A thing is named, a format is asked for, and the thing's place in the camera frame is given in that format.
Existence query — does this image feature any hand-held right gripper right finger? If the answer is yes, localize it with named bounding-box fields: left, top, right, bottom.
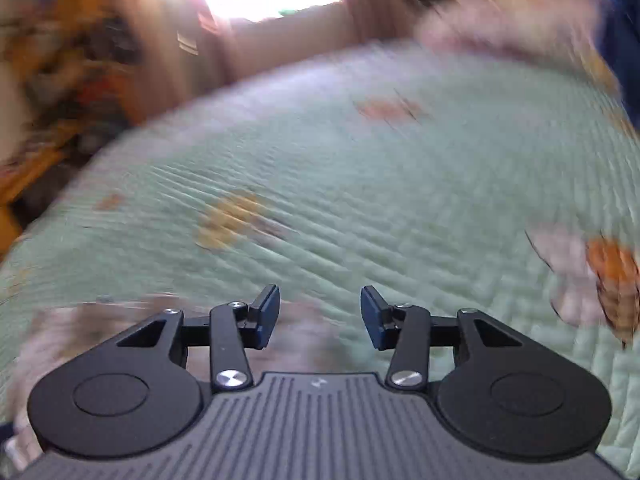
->
left=361, top=285, right=526, bottom=390

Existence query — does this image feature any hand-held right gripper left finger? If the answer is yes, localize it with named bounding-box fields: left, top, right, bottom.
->
left=116, top=284, right=281, bottom=393

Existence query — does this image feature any white printed long-sleeve shirt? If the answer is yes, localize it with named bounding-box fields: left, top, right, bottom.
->
left=10, top=295, right=371, bottom=461

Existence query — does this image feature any green quilted bee bedspread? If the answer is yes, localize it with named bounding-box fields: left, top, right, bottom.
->
left=0, top=40, right=640, bottom=466

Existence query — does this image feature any yellow wooden desk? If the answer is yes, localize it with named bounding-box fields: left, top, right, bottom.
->
left=0, top=125, right=76, bottom=246

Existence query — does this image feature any pink curtain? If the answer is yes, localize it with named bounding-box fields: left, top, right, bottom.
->
left=115, top=0, right=236, bottom=111
left=340, top=0, right=446, bottom=46

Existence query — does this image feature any floral pillow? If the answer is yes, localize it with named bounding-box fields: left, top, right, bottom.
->
left=415, top=0, right=616, bottom=61

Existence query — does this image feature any wooden bookshelf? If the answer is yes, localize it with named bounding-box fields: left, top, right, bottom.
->
left=0, top=0, right=131, bottom=161

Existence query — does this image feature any blue garment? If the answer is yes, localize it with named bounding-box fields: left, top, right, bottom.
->
left=595, top=0, right=640, bottom=131

